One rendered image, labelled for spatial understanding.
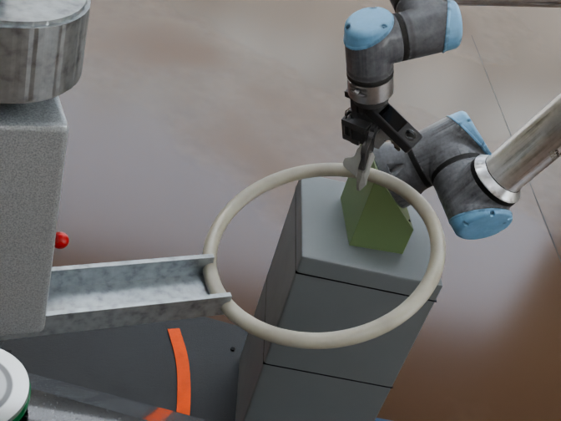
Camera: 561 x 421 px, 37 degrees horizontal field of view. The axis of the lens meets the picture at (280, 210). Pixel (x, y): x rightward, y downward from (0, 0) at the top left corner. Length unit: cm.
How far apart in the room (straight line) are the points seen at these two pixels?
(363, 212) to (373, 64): 74
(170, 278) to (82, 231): 179
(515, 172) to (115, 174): 214
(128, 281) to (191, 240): 185
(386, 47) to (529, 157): 62
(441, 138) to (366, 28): 73
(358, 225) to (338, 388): 56
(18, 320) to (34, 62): 47
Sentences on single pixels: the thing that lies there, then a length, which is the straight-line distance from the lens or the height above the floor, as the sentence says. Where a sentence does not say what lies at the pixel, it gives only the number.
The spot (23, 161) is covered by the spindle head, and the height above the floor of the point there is 149.
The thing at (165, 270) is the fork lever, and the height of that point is 111.
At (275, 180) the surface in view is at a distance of 182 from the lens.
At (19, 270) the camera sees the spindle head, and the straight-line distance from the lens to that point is 134.
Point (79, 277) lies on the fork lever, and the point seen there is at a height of 111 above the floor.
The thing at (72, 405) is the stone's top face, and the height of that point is 83.
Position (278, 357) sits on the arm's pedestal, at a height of 46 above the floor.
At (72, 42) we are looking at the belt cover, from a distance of 116.
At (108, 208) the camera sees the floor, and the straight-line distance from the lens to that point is 356.
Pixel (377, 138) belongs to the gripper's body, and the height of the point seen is 140.
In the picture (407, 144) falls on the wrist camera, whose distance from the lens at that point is 165.
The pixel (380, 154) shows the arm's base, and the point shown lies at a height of 110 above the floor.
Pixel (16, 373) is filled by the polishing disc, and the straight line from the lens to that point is 172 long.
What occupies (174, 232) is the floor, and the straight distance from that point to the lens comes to 350.
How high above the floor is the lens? 220
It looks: 36 degrees down
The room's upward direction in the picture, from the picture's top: 18 degrees clockwise
